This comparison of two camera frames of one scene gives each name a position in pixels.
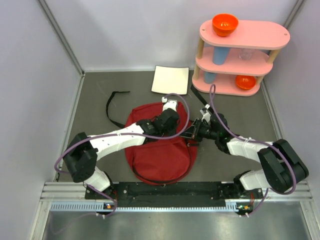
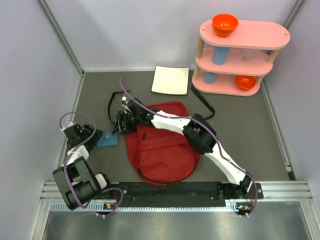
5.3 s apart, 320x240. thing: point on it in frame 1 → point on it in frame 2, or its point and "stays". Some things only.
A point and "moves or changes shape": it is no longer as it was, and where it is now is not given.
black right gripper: (192, 132) → (127, 129)
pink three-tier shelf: (234, 64) stays
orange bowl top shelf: (224, 24) stays
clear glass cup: (246, 53) stays
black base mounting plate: (176, 192) stays
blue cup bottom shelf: (209, 78) stays
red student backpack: (160, 161) moves or changes shape
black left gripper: (173, 132) → (96, 137)
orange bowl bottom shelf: (245, 82) stays
